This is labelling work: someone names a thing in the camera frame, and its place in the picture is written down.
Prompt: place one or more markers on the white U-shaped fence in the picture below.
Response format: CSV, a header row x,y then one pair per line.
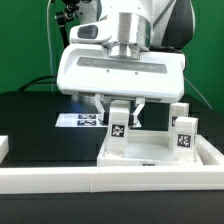
x,y
208,176

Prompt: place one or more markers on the marker sheet with tags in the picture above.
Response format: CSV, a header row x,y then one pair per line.
x,y
79,120

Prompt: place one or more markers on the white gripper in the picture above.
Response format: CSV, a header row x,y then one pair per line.
x,y
155,77

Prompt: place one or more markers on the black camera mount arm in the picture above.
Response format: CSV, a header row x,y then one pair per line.
x,y
65,16

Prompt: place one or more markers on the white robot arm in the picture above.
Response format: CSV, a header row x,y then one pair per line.
x,y
130,50

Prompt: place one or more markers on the white square table top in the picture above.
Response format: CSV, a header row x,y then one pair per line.
x,y
149,148

